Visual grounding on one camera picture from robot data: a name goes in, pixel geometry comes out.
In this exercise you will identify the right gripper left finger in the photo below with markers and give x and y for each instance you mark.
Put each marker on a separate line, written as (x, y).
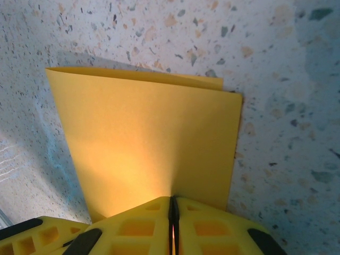
(138, 233)

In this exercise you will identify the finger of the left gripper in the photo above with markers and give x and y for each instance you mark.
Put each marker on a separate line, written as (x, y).
(32, 239)

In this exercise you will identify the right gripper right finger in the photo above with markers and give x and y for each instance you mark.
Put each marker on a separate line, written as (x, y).
(212, 233)

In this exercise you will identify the yellow square paper sheet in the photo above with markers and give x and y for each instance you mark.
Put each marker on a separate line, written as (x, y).
(146, 132)

